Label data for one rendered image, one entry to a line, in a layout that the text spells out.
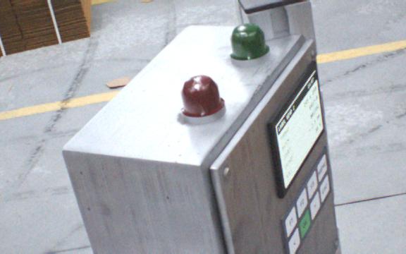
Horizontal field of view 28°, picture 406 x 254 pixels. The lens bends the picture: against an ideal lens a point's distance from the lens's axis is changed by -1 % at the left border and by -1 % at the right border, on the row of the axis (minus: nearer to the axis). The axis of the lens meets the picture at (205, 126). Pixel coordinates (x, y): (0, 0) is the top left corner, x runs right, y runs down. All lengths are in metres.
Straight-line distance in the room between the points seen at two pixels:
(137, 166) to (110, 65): 3.75
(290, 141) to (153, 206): 0.10
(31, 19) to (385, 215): 2.47
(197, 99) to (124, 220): 0.08
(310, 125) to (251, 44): 0.07
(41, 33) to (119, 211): 4.14
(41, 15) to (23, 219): 1.66
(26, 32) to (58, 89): 0.61
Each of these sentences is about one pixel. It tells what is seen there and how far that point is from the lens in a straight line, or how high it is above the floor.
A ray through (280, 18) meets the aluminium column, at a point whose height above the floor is 1.48.
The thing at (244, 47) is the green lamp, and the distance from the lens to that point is 0.52.
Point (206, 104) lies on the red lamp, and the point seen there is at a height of 1.49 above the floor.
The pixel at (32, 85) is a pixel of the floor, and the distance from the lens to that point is 4.23.
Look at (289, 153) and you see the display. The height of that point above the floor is 1.43.
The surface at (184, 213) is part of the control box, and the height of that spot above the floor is 1.44.
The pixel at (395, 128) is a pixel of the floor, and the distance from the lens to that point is 3.27.
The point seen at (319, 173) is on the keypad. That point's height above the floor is 1.38.
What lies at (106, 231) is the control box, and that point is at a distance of 0.50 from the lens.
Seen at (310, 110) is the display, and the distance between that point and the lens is 0.55.
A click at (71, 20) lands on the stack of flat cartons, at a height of 0.12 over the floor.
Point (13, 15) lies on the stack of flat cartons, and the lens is 4.59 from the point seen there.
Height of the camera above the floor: 1.71
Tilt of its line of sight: 29 degrees down
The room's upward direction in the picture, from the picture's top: 12 degrees counter-clockwise
